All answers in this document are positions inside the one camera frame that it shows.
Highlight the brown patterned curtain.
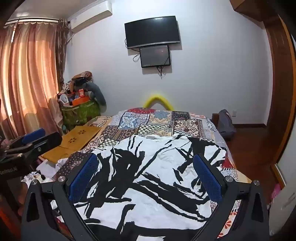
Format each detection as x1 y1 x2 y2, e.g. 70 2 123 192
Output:
55 19 73 93

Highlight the pink curtain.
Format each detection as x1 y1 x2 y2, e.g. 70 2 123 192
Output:
0 22 63 142

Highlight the black and white shirt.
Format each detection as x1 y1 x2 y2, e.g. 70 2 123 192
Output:
54 134 228 241

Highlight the yellow foam ring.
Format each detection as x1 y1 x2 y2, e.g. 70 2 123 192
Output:
143 95 174 112

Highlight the black monitor cable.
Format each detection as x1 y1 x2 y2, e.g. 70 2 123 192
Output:
156 66 167 79

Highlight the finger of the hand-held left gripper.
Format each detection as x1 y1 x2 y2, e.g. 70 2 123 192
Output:
5 128 46 152
23 132 63 160

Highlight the small black wall monitor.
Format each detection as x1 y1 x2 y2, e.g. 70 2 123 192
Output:
139 45 171 68

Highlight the orange box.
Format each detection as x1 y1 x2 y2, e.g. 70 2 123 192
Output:
72 96 90 106

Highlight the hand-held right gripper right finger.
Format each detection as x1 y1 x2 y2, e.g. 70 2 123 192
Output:
193 153 270 241

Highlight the striped mat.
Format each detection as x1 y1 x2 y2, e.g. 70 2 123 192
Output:
87 115 112 128

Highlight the grey backpack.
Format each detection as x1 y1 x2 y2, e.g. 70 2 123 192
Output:
217 109 237 140

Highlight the white air conditioner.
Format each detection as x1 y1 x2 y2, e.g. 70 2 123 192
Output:
67 0 113 33

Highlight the wooden lap desk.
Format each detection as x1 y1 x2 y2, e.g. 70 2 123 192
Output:
42 125 102 164

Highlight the patchwork bedspread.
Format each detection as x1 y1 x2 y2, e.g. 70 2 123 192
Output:
21 108 252 241

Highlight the black television cable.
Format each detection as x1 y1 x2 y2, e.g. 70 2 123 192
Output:
125 38 140 62

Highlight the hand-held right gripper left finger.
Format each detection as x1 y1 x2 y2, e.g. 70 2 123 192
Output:
21 153 100 241

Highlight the green patterned bag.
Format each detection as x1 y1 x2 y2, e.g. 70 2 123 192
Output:
61 100 101 131

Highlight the brown bag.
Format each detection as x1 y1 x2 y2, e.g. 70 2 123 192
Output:
70 71 93 82

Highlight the black wall television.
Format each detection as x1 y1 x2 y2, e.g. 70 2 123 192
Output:
124 16 181 49

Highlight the white crumpled cloth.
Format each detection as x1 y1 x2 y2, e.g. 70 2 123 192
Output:
35 158 70 178

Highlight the wooden door frame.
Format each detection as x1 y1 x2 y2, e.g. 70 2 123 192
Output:
264 14 296 167

